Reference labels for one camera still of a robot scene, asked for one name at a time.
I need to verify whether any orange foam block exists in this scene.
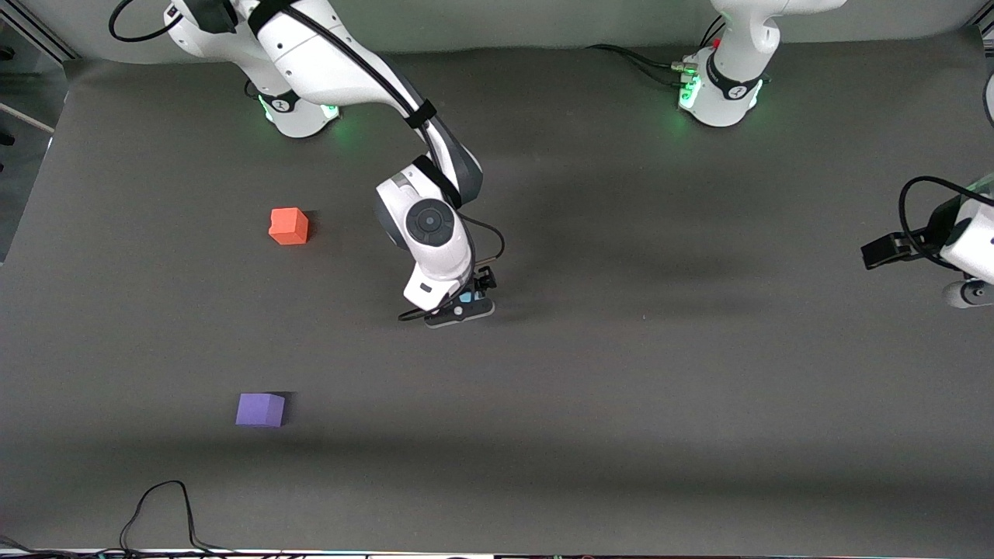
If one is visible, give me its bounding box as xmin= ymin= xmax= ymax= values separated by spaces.
xmin=269 ymin=207 xmax=310 ymax=246

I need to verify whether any purple foam block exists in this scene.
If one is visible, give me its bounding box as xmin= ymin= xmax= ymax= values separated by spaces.
xmin=235 ymin=393 xmax=286 ymax=429

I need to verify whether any dark grey table mat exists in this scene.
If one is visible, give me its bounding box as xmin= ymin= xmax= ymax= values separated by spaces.
xmin=0 ymin=27 xmax=994 ymax=557

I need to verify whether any black looped cable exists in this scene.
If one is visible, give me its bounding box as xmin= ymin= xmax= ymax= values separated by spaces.
xmin=0 ymin=480 xmax=257 ymax=559

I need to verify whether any dark metal frame rail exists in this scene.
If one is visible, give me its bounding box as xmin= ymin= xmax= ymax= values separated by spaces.
xmin=0 ymin=0 xmax=80 ymax=63

